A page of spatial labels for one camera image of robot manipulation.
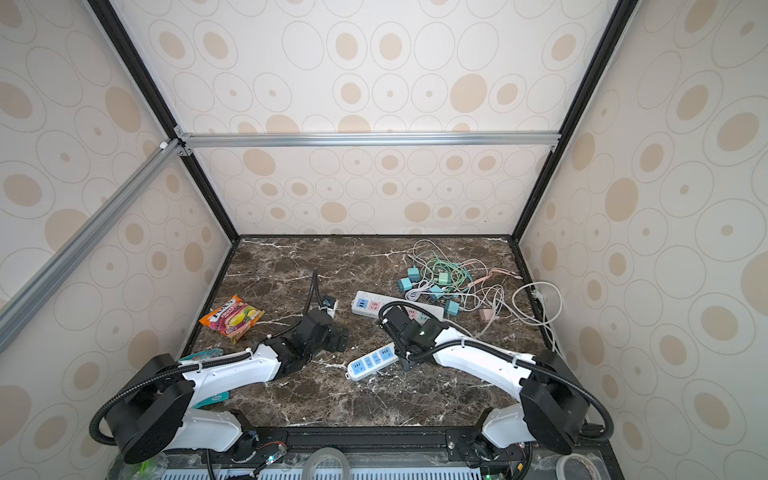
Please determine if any white multicolour power strip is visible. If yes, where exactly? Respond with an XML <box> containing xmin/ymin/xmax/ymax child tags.
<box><xmin>350</xmin><ymin>290</ymin><xmax>446</xmax><ymax>323</ymax></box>

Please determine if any white blue power strip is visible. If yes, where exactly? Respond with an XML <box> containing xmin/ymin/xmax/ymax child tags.
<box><xmin>346</xmin><ymin>343</ymin><xmax>398</xmax><ymax>381</ymax></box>

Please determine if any teal charger plug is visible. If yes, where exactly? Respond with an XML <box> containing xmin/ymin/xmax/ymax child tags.
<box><xmin>407</xmin><ymin>267</ymin><xmax>422</xmax><ymax>283</ymax></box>

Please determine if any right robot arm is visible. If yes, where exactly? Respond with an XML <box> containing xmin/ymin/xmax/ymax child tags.
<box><xmin>377</xmin><ymin>300</ymin><xmax>615</xmax><ymax>455</ymax></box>

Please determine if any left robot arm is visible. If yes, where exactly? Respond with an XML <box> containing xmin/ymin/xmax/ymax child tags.
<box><xmin>89</xmin><ymin>309</ymin><xmax>349</xmax><ymax>464</ymax></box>

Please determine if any orange snack bag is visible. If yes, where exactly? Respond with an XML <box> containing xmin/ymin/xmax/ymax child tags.
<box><xmin>199</xmin><ymin>295</ymin><xmax>264</xmax><ymax>343</ymax></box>

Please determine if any teal snack bag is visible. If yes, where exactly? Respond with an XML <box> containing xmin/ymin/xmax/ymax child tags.
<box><xmin>178</xmin><ymin>347</ymin><xmax>230</xmax><ymax>409</ymax></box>

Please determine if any tape roll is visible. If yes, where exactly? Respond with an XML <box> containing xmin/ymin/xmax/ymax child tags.
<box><xmin>555</xmin><ymin>453</ymin><xmax>602</xmax><ymax>480</ymax></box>

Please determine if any clear plastic cup green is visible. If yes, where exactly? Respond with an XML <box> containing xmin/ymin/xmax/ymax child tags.
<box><xmin>106</xmin><ymin>453</ymin><xmax>169</xmax><ymax>480</ymax></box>

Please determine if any left diagonal aluminium bar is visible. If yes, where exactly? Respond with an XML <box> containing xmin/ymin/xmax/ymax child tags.
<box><xmin>1</xmin><ymin>139</ymin><xmax>182</xmax><ymax>350</ymax></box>

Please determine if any horizontal aluminium bar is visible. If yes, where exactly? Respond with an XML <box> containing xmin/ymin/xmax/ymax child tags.
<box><xmin>165</xmin><ymin>130</ymin><xmax>561</xmax><ymax>148</ymax></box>

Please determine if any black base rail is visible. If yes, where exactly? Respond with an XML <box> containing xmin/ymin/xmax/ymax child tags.
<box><xmin>119</xmin><ymin>423</ymin><xmax>625</xmax><ymax>480</ymax></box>

